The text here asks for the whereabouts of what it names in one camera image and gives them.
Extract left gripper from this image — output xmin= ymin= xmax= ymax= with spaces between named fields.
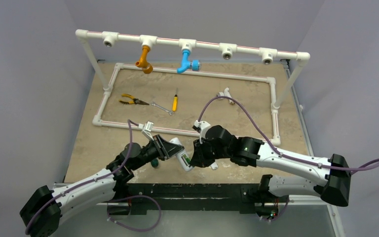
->
xmin=131 ymin=134 xmax=183 ymax=171

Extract green AA battery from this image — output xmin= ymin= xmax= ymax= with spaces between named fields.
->
xmin=181 ymin=156 xmax=189 ymax=164

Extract white remote control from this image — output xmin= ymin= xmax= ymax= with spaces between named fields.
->
xmin=170 ymin=137 xmax=193 ymax=172

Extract white battery cover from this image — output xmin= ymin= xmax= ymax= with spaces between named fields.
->
xmin=210 ymin=162 xmax=218 ymax=170

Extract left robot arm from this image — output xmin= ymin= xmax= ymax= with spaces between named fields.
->
xmin=20 ymin=135 xmax=184 ymax=237

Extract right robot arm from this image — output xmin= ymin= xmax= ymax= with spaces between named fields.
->
xmin=190 ymin=122 xmax=352 ymax=207

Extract green stubby screwdriver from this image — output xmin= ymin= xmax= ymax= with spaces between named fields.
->
xmin=151 ymin=159 xmax=159 ymax=168

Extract silver wrench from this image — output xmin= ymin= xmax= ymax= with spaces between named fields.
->
xmin=151 ymin=102 xmax=174 ymax=116

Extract yellow screwdriver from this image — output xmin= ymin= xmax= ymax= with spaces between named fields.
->
xmin=172 ymin=88 xmax=179 ymax=112

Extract white plastic faucet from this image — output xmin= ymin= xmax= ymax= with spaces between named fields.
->
xmin=216 ymin=87 xmax=235 ymax=105

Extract orange plastic faucet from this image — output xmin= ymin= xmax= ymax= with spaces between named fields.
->
xmin=135 ymin=45 xmax=153 ymax=74

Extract blue plastic faucet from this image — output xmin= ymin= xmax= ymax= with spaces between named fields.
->
xmin=176 ymin=49 xmax=201 ymax=74

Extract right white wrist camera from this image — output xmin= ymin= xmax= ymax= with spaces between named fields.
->
xmin=192 ymin=120 xmax=211 ymax=144

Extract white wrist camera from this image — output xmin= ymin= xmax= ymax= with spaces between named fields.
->
xmin=138 ymin=121 xmax=154 ymax=141
xmin=192 ymin=120 xmax=211 ymax=144

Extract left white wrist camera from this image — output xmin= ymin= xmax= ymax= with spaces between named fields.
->
xmin=138 ymin=121 xmax=154 ymax=141

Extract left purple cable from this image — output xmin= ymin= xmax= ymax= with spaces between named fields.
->
xmin=24 ymin=119 xmax=145 ymax=236

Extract yellow handled pliers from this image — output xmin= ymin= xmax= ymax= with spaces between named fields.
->
xmin=119 ymin=93 xmax=150 ymax=105

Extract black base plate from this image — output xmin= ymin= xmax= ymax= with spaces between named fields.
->
xmin=107 ymin=183 xmax=289 ymax=218

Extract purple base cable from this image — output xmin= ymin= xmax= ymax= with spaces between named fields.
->
xmin=106 ymin=194 xmax=162 ymax=232

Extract aluminium rail frame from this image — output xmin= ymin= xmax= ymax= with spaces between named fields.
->
xmin=40 ymin=59 xmax=345 ymax=237

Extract white PVC pipe frame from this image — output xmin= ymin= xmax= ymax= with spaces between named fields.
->
xmin=75 ymin=29 xmax=310 ymax=146

